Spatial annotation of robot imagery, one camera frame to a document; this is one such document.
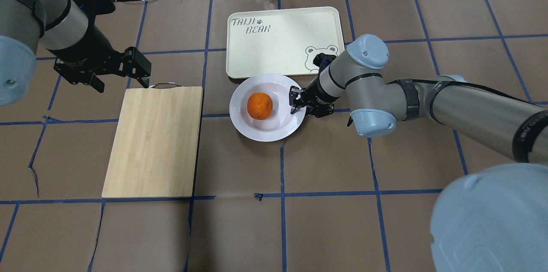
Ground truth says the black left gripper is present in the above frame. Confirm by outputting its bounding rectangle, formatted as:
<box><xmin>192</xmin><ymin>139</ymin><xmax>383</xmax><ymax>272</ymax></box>
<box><xmin>53</xmin><ymin>24</ymin><xmax>152</xmax><ymax>93</ymax></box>

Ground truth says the white round plate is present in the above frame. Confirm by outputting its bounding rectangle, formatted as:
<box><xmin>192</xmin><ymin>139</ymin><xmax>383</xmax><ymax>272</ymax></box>
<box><xmin>229</xmin><ymin>74</ymin><xmax>306</xmax><ymax>142</ymax></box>

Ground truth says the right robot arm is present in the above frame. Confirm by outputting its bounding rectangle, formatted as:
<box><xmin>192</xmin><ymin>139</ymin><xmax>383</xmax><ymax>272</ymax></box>
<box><xmin>289</xmin><ymin>34</ymin><xmax>548</xmax><ymax>272</ymax></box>

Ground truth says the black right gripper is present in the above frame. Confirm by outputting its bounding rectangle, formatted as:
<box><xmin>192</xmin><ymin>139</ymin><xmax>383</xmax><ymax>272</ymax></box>
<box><xmin>289</xmin><ymin>74</ymin><xmax>335</xmax><ymax>118</ymax></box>

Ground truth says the cream bear tray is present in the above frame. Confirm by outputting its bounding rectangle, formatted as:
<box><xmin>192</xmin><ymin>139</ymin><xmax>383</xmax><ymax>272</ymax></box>
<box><xmin>226</xmin><ymin>6</ymin><xmax>345</xmax><ymax>79</ymax></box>

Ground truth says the orange fruit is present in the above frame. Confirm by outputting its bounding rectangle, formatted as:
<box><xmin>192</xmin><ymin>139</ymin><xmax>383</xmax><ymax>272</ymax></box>
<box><xmin>247</xmin><ymin>93</ymin><xmax>273</xmax><ymax>120</ymax></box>

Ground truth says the wooden cutting board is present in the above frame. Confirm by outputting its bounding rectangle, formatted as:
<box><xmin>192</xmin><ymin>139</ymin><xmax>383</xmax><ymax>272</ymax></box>
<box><xmin>101</xmin><ymin>87</ymin><xmax>203</xmax><ymax>198</ymax></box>

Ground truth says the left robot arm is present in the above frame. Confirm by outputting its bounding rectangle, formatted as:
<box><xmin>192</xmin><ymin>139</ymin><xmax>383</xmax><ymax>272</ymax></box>
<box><xmin>0</xmin><ymin>0</ymin><xmax>152</xmax><ymax>106</ymax></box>

